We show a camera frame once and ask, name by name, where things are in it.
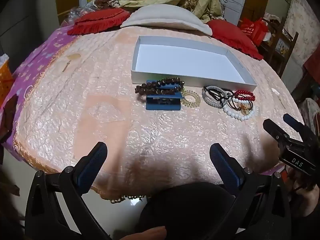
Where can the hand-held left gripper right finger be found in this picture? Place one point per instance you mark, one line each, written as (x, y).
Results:
(225, 166)

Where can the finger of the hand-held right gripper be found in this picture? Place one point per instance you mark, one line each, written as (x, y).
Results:
(298, 127)
(273, 128)

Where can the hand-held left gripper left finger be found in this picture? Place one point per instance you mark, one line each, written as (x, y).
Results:
(91, 166)

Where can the blue hair clip card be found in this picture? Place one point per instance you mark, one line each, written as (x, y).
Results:
(163, 101)

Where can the white cardboard box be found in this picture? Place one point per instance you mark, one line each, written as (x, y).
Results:
(186, 60)

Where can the person's right hand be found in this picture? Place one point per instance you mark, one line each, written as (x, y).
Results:
(306, 200)

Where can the person's dark clothed leg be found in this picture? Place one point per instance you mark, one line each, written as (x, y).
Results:
(185, 210)

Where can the red hanging cloth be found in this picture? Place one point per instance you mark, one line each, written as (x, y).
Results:
(312, 62)

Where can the wooden shelf rack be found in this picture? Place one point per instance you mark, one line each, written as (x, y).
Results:
(280, 47)

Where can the red shopping bag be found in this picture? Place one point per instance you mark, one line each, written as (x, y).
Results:
(253, 30)

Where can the red ruffled pillow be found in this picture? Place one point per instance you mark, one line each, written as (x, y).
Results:
(97, 21)
(232, 36)

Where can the purple patterned bed sheet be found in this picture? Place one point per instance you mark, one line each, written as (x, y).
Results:
(32, 67)

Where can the orange basket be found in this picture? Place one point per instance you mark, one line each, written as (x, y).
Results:
(5, 80)

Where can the clear plastic bag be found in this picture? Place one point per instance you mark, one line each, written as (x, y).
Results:
(75, 12)

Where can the beige pillow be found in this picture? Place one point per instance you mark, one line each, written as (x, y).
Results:
(162, 17)

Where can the floral wall cloth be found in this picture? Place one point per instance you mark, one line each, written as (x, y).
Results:
(303, 17)

